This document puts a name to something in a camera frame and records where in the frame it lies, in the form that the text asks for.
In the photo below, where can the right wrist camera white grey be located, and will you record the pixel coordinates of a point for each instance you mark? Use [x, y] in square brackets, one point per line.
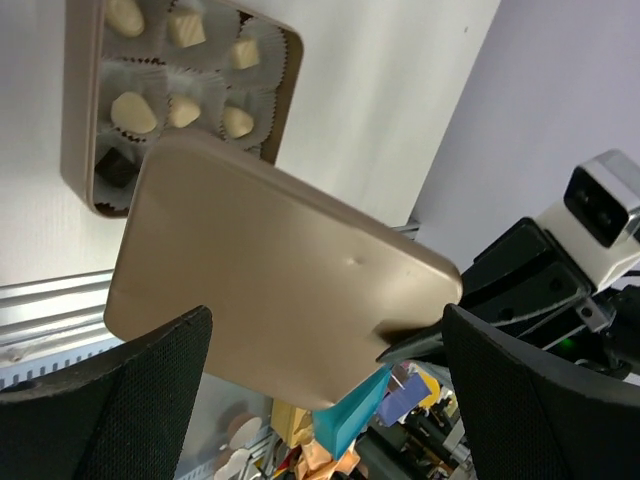
[597, 220]

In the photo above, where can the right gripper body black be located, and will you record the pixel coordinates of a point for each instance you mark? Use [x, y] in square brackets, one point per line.
[527, 286]

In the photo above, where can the white slotted cable duct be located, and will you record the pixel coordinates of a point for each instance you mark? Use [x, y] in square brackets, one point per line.
[31, 369]

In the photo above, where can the aluminium mounting rail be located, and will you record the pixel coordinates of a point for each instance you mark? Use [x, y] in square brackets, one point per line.
[52, 316]

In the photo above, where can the white paper cup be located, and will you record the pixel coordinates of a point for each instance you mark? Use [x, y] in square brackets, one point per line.
[105, 195]
[221, 25]
[272, 46]
[147, 80]
[148, 44]
[260, 104]
[203, 88]

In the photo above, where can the teal plastic object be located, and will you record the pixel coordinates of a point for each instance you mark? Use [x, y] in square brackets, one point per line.
[337, 427]

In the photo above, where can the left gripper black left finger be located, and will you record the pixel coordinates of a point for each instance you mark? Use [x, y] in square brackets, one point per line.
[122, 414]

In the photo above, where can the dark square chocolate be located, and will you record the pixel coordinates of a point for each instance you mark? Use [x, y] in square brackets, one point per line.
[115, 169]

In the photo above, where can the white square chocolate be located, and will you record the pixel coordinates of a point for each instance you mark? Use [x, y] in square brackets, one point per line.
[186, 28]
[244, 53]

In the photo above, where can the gold chocolate tin box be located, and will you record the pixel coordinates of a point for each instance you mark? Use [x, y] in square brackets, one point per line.
[82, 63]

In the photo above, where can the white heart chocolate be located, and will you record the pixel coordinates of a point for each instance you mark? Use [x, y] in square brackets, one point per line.
[131, 113]

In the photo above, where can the white oval swirl chocolate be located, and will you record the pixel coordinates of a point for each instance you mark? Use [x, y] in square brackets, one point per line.
[125, 17]

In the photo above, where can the gold tin lid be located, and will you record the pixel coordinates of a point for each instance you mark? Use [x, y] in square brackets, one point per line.
[305, 291]

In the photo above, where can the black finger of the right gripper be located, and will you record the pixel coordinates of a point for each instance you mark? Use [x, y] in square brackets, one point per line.
[415, 344]

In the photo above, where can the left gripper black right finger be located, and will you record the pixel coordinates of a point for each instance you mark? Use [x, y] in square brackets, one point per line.
[531, 415]

